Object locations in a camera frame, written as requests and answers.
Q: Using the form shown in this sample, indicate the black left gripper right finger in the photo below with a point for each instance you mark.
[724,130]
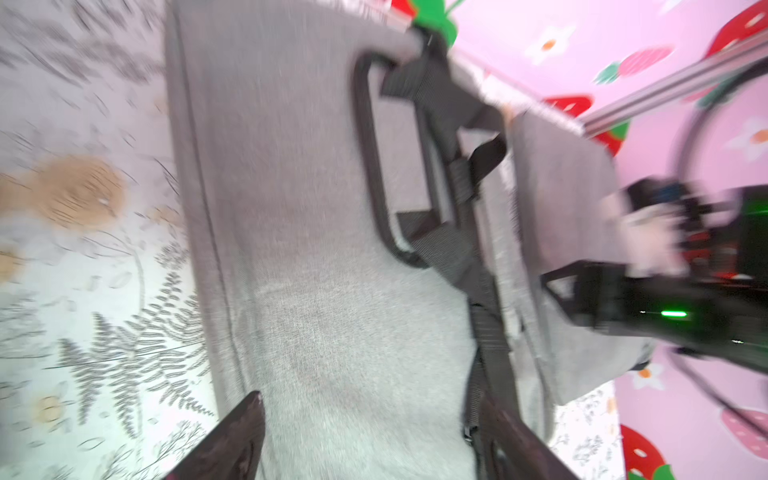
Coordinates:
[508,449]

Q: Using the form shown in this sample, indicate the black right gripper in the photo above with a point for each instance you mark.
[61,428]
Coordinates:
[721,318]

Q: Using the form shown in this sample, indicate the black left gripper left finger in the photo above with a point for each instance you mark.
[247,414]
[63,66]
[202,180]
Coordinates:
[232,450]

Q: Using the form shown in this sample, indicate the grey laptop sleeve bag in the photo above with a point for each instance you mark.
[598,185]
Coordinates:
[560,180]

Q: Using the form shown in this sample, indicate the grey backpack with black straps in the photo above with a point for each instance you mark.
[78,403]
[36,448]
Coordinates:
[350,241]

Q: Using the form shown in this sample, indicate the aluminium frame post right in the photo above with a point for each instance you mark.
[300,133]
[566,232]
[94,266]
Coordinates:
[680,84]

